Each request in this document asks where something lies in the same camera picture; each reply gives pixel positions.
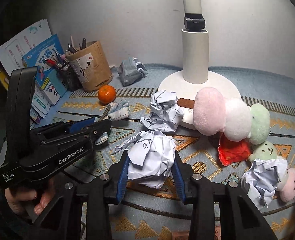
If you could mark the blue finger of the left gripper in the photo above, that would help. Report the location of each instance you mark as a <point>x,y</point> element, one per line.
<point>79,125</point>
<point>58,133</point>

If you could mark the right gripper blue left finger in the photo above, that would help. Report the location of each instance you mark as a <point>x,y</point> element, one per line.
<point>123,176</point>

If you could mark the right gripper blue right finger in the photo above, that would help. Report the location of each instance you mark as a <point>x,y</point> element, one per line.
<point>178,179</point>

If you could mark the orange tangerine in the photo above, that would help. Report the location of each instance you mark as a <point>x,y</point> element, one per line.
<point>106,94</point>

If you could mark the plaid cloth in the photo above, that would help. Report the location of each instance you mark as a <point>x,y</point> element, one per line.
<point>115,111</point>

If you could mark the red snack bag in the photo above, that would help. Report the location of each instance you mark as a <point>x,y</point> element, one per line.
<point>231,151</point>

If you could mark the pink white green dango plush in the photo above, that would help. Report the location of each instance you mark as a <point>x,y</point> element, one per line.
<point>213,113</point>

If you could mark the paper ball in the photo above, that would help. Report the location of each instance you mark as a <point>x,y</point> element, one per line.
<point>131,70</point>

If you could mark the three face dango plush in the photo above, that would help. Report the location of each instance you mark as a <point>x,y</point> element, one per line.
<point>266,151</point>

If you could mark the pink capybara card box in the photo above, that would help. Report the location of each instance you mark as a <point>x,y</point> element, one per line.
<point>183,235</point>

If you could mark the person left hand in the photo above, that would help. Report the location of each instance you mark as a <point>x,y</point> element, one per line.
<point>16,197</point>

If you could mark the crumpled paper pile centre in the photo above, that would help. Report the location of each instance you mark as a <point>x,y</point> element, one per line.
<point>151,155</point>

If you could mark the black mesh pen cup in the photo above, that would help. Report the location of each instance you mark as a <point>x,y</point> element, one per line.
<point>68,76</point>

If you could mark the patterned blue woven mat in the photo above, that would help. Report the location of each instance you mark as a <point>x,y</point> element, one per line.
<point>147,213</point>

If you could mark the blue cover workbook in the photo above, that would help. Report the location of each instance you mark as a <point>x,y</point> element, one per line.
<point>47,77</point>

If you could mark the brown cardboard pen cylinder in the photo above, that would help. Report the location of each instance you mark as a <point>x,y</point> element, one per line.
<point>91,66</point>

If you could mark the white desk lamp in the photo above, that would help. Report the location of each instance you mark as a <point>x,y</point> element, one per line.
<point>195,74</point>

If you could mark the white paper booklets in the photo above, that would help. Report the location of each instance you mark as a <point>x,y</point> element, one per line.
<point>12,51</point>

